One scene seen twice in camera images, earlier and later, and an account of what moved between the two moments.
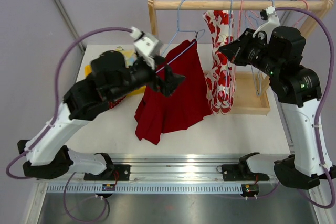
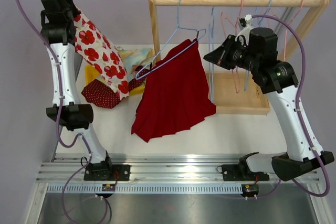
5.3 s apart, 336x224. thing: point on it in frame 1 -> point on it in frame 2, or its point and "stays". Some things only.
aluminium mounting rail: x=183 y=173 stays
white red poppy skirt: x=220 y=75 -> x=95 y=48
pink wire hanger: x=307 y=8 -> x=287 y=28
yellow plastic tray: x=88 y=70 stays
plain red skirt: x=187 y=104 stays
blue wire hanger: x=229 y=25 -> x=210 y=43
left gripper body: x=138 y=75 -> x=71 y=11
